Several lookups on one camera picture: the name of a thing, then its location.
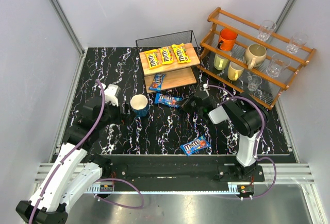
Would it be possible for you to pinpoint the blue m&m bag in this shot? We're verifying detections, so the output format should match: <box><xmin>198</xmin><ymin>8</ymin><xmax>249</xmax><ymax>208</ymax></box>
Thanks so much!
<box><xmin>154</xmin><ymin>93</ymin><xmax>182</xmax><ymax>108</ymax></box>
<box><xmin>180</xmin><ymin>135</ymin><xmax>210</xmax><ymax>156</ymax></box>
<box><xmin>149</xmin><ymin>73</ymin><xmax>166</xmax><ymax>92</ymax></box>

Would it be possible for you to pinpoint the blue M&M bag front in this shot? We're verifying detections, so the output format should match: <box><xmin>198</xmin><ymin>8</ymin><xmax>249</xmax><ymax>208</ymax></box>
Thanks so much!
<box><xmin>180</xmin><ymin>135</ymin><xmax>210</xmax><ymax>156</ymax></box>

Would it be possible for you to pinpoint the yellow M&M bag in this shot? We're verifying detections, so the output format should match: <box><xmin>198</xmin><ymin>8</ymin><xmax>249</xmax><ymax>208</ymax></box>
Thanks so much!
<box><xmin>144</xmin><ymin>49</ymin><xmax>162</xmax><ymax>70</ymax></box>
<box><xmin>171</xmin><ymin>43</ymin><xmax>191</xmax><ymax>64</ymax></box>
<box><xmin>159</xmin><ymin>46</ymin><xmax>174</xmax><ymax>65</ymax></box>

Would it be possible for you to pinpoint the two-tier wood wire shelf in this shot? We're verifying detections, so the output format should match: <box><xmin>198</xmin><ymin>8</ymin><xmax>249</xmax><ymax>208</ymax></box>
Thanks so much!
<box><xmin>136</xmin><ymin>30</ymin><xmax>200</xmax><ymax>93</ymax></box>

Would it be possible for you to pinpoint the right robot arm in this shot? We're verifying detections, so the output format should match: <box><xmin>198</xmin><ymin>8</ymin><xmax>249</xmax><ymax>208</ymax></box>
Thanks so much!
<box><xmin>177</xmin><ymin>91</ymin><xmax>269</xmax><ymax>180</ymax></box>

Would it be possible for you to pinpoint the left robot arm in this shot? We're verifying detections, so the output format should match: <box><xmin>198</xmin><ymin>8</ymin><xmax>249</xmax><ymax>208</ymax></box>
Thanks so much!
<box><xmin>16</xmin><ymin>93</ymin><xmax>125</xmax><ymax>223</ymax></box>

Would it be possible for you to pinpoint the blue ceramic mug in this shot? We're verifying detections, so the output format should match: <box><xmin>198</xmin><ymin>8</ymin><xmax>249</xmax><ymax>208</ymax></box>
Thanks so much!
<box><xmin>130</xmin><ymin>94</ymin><xmax>150</xmax><ymax>117</ymax></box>

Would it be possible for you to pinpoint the green mug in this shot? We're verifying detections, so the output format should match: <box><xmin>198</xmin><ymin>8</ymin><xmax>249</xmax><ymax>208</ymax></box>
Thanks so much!
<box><xmin>213</xmin><ymin>54</ymin><xmax>229</xmax><ymax>71</ymax></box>

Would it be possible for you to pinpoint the yellow mug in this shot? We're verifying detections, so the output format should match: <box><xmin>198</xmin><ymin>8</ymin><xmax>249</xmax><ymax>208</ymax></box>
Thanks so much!
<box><xmin>227</xmin><ymin>62</ymin><xmax>244</xmax><ymax>81</ymax></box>

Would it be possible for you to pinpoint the clear glass lower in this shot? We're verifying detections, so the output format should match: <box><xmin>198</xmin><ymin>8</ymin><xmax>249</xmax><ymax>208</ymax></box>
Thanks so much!
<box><xmin>247</xmin><ymin>75</ymin><xmax>262</xmax><ymax>92</ymax></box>

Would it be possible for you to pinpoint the clear glass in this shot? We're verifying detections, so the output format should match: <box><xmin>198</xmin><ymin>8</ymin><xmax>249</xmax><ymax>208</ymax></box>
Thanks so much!
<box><xmin>266</xmin><ymin>54</ymin><xmax>291</xmax><ymax>78</ymax></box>
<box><xmin>247</xmin><ymin>75</ymin><xmax>262</xmax><ymax>92</ymax></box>
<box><xmin>257</xmin><ymin>20</ymin><xmax>276</xmax><ymax>42</ymax></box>
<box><xmin>286</xmin><ymin>32</ymin><xmax>308</xmax><ymax>54</ymax></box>

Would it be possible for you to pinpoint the orange mug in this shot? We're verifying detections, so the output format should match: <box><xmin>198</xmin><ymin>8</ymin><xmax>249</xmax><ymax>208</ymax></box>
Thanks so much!
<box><xmin>217</xmin><ymin>28</ymin><xmax>238</xmax><ymax>51</ymax></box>

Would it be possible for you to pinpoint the wooden cup rack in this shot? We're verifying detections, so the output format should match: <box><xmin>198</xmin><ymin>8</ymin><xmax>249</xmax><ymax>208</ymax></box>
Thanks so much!
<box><xmin>200</xmin><ymin>7</ymin><xmax>316</xmax><ymax>109</ymax></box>

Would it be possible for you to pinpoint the beige mug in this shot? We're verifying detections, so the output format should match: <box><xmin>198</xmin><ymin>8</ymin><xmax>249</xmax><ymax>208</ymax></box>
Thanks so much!
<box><xmin>243</xmin><ymin>44</ymin><xmax>267</xmax><ymax>70</ymax></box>

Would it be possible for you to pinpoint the clear glass middle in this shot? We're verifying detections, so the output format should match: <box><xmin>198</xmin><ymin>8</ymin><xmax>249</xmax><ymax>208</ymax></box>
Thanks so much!
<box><xmin>266</xmin><ymin>54</ymin><xmax>291</xmax><ymax>78</ymax></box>

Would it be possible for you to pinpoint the clear glass top left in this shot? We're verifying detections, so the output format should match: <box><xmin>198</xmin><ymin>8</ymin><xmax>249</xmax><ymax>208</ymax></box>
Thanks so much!
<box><xmin>257</xmin><ymin>20</ymin><xmax>276</xmax><ymax>42</ymax></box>

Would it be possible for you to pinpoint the clear glass top right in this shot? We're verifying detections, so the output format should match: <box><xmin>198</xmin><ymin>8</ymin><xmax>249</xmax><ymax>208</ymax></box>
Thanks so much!
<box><xmin>286</xmin><ymin>32</ymin><xmax>308</xmax><ymax>54</ymax></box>

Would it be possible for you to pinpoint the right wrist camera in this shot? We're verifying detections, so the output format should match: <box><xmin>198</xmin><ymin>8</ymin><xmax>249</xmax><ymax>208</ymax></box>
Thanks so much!
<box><xmin>203</xmin><ymin>83</ymin><xmax>209</xmax><ymax>96</ymax></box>

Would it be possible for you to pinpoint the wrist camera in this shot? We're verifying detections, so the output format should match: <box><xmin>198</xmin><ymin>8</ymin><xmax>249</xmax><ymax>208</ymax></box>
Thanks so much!
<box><xmin>203</xmin><ymin>83</ymin><xmax>209</xmax><ymax>96</ymax></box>
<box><xmin>102</xmin><ymin>83</ymin><xmax>121</xmax><ymax>107</ymax></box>

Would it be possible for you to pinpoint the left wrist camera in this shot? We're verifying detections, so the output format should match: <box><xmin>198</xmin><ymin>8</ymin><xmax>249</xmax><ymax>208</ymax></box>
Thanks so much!
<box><xmin>102</xmin><ymin>83</ymin><xmax>121</xmax><ymax>107</ymax></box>

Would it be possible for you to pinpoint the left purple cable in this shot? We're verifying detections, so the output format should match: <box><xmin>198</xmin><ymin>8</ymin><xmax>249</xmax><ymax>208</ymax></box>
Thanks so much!
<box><xmin>28</xmin><ymin>79</ymin><xmax>145</xmax><ymax>224</ymax></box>

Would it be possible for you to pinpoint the aluminium rail frame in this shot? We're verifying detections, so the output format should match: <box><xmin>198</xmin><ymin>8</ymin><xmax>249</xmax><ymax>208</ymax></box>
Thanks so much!
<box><xmin>49</xmin><ymin>0</ymin><xmax>329</xmax><ymax>223</ymax></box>

